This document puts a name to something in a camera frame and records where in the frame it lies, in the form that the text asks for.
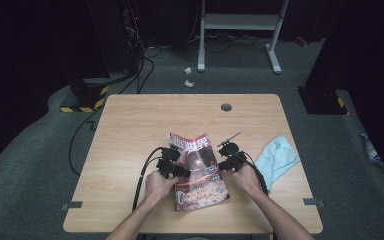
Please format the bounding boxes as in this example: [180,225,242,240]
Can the red floor object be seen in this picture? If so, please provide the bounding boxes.
[294,34,310,48]

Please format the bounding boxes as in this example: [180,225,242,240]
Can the tangled cable bundle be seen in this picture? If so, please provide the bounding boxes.
[119,0,168,95]

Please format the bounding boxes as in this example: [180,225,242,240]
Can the white metal stand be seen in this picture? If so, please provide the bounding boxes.
[196,0,290,75]

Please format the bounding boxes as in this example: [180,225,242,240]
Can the black cables under stand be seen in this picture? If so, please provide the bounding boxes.
[186,30,272,55]

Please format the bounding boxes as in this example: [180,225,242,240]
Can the black base with yellow mark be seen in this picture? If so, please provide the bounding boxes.
[296,86,351,116]

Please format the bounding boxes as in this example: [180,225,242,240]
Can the person's left hand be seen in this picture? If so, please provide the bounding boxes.
[145,169,180,203]

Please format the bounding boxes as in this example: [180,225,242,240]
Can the light blue cloth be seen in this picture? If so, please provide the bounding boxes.
[254,134,301,193]

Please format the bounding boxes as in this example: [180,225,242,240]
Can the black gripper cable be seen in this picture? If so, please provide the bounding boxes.
[233,150,271,197]
[131,146,165,212]

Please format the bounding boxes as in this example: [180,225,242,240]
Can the black yellow striped base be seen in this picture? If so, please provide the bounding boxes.
[59,77,111,114]

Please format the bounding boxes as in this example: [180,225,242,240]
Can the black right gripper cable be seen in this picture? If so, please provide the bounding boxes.
[233,150,271,197]

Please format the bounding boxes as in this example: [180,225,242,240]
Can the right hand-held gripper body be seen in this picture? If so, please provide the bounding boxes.
[216,131,248,173]

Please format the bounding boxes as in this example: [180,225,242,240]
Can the black floor cable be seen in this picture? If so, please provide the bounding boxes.
[67,105,105,177]

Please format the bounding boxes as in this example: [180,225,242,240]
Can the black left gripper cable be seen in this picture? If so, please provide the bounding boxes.
[131,146,165,212]

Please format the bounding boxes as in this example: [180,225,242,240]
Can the red cover magazine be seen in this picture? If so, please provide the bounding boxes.
[168,132,231,213]

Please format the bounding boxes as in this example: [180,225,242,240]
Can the grey tape strip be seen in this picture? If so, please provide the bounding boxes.
[302,197,326,209]
[60,200,84,212]

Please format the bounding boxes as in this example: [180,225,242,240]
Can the blue white packet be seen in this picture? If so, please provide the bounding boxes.
[359,131,384,166]

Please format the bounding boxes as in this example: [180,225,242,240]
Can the person's right hand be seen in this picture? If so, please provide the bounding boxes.
[222,162,265,198]

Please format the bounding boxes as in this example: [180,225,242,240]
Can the dark equipment rack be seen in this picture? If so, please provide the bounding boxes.
[87,0,141,76]

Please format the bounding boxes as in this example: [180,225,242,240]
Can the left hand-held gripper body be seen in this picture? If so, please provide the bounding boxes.
[155,143,183,180]

